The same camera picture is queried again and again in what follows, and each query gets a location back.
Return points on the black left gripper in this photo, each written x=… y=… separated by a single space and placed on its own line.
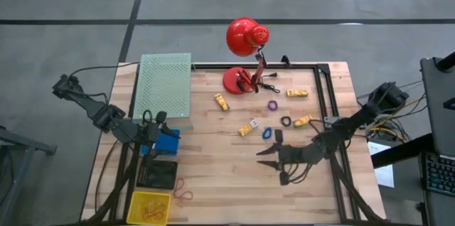
x=153 y=135

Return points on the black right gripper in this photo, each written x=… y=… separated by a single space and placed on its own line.
x=298 y=155

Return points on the blue coil wristband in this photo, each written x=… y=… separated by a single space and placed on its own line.
x=263 y=133

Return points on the yellow crayon box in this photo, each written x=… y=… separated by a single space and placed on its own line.
x=246 y=130
x=302 y=122
x=222 y=102
x=297 y=93

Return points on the red rubber band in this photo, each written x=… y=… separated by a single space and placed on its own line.
x=154 y=215
x=174 y=190

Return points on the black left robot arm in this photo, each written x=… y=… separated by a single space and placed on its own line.
x=103 y=116

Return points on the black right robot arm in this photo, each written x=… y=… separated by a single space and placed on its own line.
x=355 y=121

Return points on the red desk lamp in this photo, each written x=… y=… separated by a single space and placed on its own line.
x=245 y=37

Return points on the black office desk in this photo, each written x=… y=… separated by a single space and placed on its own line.
x=398 y=153

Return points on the blue plastic basket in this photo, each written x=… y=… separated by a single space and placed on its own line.
x=170 y=144

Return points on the black mesh tray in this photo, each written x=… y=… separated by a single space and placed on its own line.
x=158 y=176

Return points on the black coil wristband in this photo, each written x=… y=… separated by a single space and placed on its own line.
x=282 y=121

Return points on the purple coil wristband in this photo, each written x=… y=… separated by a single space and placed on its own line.
x=269 y=105

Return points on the green perforated metal shelf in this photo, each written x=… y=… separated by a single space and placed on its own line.
x=163 y=84

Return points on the yellow plastic basket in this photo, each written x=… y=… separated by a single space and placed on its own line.
x=135 y=199

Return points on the white paper sheet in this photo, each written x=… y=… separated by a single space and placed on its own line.
x=385 y=178

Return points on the grey metal stand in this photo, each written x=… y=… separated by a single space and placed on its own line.
x=35 y=145

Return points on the black keyboard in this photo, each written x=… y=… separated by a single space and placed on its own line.
x=440 y=174

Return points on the computer monitor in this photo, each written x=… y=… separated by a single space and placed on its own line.
x=439 y=105

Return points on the silver metal bracket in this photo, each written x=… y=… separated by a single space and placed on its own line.
x=330 y=123

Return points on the black aluminium frame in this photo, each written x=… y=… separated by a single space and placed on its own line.
x=249 y=66

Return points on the small black frame mount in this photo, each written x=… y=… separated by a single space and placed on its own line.
x=285 y=61

